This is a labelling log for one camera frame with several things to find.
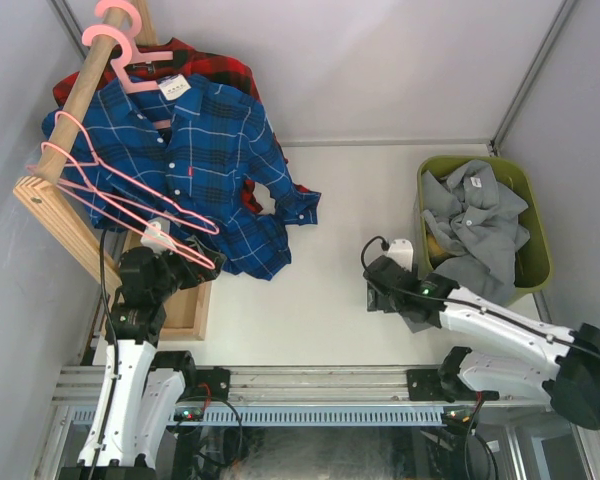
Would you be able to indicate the yellow plaid shirt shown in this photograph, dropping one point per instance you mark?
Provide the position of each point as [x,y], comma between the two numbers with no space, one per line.
[436,253]

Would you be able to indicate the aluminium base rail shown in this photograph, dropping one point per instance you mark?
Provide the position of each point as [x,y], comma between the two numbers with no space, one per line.
[289,385]

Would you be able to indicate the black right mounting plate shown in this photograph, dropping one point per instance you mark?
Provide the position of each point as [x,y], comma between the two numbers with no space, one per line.
[426,384]

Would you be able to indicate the pink plastic hanger red shirt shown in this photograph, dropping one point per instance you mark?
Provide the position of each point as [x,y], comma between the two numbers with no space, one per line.
[139,23]

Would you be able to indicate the pink wire hanger grey shirt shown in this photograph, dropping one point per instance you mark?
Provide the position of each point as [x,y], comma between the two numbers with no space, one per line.
[120,215]

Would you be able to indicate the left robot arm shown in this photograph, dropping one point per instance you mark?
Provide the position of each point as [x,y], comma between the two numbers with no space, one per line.
[141,384]

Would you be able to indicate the grey slotted cable duct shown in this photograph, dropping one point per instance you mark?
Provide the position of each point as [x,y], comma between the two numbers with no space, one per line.
[309,416]

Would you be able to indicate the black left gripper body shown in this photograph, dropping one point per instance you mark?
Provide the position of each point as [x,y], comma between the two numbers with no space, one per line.
[177,272]

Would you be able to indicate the black mounting plate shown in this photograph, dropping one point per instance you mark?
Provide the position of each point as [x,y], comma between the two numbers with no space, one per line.
[209,382]
[426,384]

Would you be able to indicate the pink plastic hanger blue shirt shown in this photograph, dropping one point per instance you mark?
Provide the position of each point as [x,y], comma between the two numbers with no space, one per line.
[130,54]

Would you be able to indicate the white paper price tag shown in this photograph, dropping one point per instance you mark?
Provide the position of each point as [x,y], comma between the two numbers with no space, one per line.
[173,87]

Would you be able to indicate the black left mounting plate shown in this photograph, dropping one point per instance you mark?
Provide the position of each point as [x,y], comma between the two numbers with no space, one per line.
[209,382]

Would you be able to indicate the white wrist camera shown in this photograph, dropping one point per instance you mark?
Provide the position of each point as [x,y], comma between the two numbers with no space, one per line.
[401,251]
[156,236]

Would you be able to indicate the red plaid shirt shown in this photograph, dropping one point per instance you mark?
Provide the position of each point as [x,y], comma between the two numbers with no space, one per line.
[215,70]

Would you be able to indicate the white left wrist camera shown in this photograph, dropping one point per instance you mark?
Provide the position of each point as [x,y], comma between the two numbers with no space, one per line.
[156,236]

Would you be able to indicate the blue plaid shirt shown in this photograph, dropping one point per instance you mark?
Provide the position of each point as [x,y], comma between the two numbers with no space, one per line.
[256,245]

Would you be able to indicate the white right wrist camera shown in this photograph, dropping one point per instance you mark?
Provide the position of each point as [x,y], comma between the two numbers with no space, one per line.
[401,251]

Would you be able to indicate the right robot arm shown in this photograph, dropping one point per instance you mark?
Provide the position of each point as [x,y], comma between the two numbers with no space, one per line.
[547,362]

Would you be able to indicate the wooden clothes rack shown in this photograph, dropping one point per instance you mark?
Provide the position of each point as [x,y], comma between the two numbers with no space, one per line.
[187,316]

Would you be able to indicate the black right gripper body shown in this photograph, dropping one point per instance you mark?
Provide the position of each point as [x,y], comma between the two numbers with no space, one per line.
[378,302]

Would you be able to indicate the green plastic basket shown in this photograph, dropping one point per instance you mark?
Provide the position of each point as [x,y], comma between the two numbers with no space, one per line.
[533,266]

